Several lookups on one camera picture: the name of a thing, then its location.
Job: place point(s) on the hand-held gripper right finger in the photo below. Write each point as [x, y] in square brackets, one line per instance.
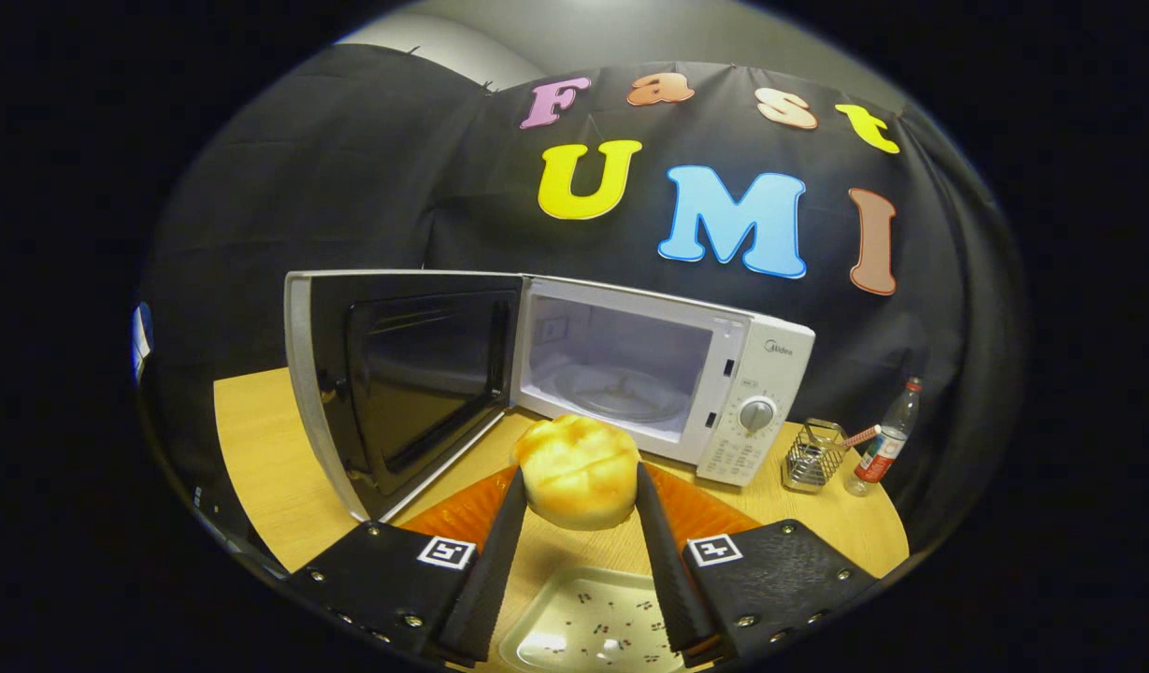
[672, 579]

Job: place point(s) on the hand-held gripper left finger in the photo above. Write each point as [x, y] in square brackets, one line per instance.
[490, 579]

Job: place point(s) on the golden bread bun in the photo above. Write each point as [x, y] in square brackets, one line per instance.
[579, 472]

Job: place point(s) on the white microwave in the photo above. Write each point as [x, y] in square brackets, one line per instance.
[770, 374]

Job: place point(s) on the white speckled plate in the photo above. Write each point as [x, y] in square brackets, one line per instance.
[583, 626]

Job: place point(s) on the red striped straw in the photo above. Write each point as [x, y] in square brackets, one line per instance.
[862, 436]

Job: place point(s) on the clear plastic water bottle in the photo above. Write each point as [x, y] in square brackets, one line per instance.
[887, 439]

